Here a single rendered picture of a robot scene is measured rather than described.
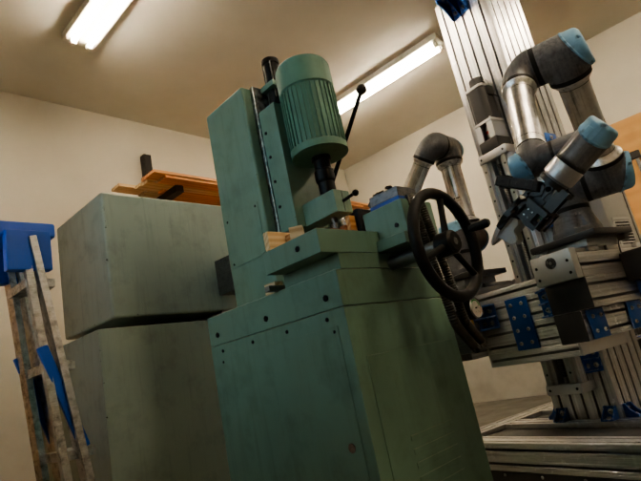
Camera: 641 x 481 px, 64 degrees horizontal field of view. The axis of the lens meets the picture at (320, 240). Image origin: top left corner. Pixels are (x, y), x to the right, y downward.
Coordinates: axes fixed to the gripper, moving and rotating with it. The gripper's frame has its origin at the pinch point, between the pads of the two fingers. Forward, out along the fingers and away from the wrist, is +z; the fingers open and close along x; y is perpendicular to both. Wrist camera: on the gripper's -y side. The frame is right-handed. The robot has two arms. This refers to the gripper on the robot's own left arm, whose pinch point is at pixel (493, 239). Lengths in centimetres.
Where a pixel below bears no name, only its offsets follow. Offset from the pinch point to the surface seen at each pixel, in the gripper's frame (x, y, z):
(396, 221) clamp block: -14.1, -17.3, 10.2
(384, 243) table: -16.1, -15.0, 15.8
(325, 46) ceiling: 128, -232, 23
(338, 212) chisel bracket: -13.9, -35.0, 21.7
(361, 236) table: -21.1, -18.8, 16.8
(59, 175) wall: -5, -255, 172
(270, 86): -15, -86, 10
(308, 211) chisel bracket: -15, -44, 29
